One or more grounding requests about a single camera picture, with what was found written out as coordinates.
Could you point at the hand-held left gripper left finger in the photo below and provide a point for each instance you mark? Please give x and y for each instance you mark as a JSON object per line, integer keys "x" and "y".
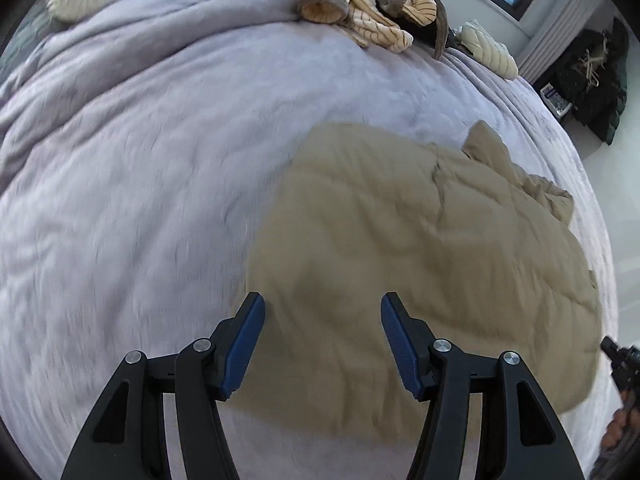
{"x": 245, "y": 345}

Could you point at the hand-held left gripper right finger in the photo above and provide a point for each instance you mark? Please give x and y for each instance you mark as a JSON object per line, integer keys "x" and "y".
{"x": 400, "y": 345}

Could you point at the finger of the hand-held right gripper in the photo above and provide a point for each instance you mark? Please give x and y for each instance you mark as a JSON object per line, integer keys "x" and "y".
{"x": 622, "y": 365}

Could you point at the khaki puffer jacket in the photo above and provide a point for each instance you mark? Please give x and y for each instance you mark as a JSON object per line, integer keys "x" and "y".
{"x": 410, "y": 280}

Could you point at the dark hanging clothes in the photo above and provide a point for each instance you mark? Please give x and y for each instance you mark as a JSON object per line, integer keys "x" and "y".
{"x": 595, "y": 80}

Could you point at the person's right hand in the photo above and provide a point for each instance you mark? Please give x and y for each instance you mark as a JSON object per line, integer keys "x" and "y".
{"x": 620, "y": 430}

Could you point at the lilac quilted blanket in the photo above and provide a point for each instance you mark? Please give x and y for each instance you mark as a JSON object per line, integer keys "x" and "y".
{"x": 125, "y": 200}

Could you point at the small printed box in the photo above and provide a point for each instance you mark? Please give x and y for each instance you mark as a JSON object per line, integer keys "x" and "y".
{"x": 556, "y": 100}

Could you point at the cream quilted garment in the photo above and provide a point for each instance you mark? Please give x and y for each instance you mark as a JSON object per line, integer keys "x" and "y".
{"x": 490, "y": 50}

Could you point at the dark garment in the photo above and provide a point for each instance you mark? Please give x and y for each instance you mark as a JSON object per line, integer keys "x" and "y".
{"x": 435, "y": 35}

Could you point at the grey curtain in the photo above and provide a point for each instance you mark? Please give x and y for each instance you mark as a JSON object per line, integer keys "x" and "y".
{"x": 560, "y": 30}

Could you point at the cream striped garment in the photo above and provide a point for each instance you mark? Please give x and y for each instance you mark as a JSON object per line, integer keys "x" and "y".
{"x": 370, "y": 5}

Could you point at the grey-blue padded headboard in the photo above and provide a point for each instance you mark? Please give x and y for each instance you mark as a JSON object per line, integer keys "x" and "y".
{"x": 17, "y": 47}

